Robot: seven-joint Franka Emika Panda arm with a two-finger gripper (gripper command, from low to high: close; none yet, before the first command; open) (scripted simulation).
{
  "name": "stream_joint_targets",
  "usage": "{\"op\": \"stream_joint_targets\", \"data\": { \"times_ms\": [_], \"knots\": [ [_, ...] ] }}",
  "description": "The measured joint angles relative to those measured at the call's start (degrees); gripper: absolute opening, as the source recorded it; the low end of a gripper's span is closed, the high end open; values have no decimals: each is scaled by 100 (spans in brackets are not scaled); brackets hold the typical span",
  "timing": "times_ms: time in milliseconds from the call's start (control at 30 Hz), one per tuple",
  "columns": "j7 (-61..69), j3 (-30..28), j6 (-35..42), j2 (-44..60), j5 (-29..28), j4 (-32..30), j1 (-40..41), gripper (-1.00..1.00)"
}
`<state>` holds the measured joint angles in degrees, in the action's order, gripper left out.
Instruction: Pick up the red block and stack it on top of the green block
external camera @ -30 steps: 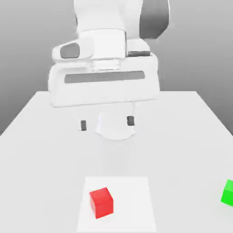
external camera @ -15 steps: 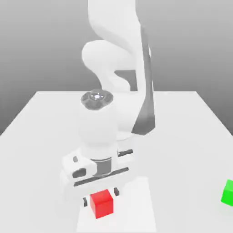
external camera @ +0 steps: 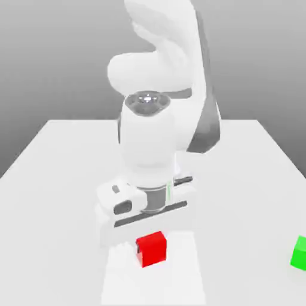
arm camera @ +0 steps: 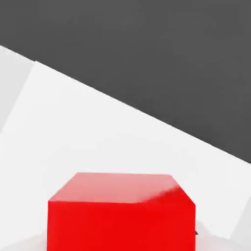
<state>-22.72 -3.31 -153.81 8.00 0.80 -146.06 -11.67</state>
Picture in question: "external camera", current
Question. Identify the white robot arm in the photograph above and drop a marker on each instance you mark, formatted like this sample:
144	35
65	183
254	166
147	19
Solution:
145	136

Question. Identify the small red cube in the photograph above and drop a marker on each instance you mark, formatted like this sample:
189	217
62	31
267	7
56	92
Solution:
153	251

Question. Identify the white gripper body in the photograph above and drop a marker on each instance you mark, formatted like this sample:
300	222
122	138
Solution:
153	223

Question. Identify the small green cube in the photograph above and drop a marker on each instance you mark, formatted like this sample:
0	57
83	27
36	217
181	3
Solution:
299	253

